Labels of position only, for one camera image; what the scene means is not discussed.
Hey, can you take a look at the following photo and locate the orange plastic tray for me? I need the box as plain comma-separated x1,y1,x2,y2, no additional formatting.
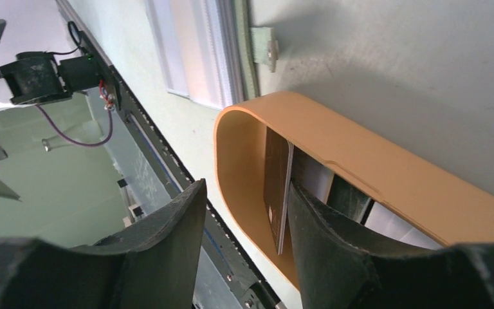
214,91,494,287

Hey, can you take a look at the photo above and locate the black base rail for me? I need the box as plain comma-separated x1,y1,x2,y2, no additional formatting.
57,1,285,308

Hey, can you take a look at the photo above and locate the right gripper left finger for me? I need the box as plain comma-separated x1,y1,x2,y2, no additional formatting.
0,179,207,308

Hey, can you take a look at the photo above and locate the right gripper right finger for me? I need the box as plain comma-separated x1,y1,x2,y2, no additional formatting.
288,182,494,308

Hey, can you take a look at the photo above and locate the black VIP card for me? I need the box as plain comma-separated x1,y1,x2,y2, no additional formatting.
264,128,294,255

